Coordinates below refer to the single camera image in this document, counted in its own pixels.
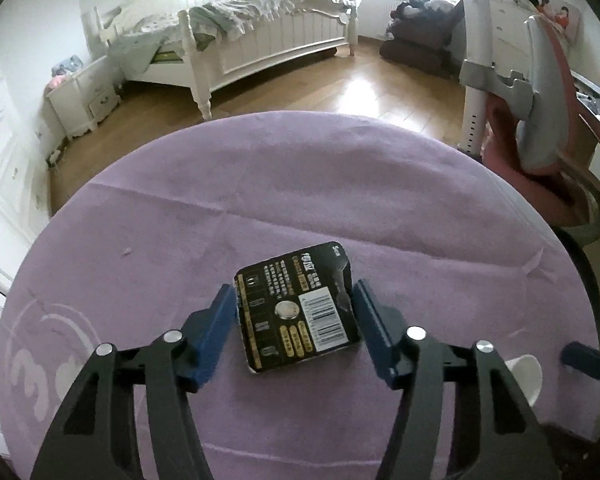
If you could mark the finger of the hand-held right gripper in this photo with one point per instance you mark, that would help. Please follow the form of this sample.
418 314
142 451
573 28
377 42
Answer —
587 360

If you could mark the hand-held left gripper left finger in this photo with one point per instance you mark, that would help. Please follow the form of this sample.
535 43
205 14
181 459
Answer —
214 332

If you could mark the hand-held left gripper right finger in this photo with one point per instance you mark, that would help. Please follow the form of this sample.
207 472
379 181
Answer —
375 330

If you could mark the black battery card package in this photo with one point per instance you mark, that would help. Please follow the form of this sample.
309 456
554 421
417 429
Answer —
290 305

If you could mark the white cup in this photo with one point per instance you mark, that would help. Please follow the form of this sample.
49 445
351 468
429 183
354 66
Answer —
527 375

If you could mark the purple round tablecloth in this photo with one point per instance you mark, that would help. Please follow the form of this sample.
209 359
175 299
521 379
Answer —
230 200

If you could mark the pink and grey chair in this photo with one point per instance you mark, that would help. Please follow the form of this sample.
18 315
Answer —
545 110

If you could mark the white nightstand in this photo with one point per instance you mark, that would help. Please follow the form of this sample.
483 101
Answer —
82 100

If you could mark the white wardrobe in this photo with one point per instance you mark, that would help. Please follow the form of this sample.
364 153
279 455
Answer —
0 160

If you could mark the pink soft item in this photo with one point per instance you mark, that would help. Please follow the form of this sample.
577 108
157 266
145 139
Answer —
56 83

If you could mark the white wooden bed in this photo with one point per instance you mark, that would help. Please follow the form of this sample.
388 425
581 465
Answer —
260 40

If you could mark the dark pile of clothes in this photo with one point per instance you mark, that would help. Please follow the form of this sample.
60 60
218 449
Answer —
420 35

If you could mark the grey-blue cloth bundle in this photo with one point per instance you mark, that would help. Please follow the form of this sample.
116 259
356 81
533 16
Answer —
67 66

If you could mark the white dresser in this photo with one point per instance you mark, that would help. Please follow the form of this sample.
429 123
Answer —
510 25

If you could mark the printed picture with figures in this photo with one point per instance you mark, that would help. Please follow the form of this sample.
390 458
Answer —
557 15

